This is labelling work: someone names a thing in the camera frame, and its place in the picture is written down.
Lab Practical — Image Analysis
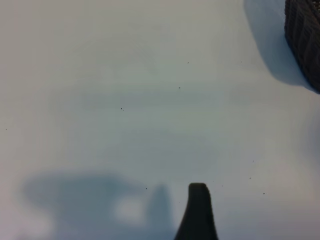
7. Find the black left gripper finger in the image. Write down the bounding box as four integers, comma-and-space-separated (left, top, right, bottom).
173, 182, 220, 240

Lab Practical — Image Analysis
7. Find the dark brown wicker basket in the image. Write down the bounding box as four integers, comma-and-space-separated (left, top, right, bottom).
284, 0, 320, 93

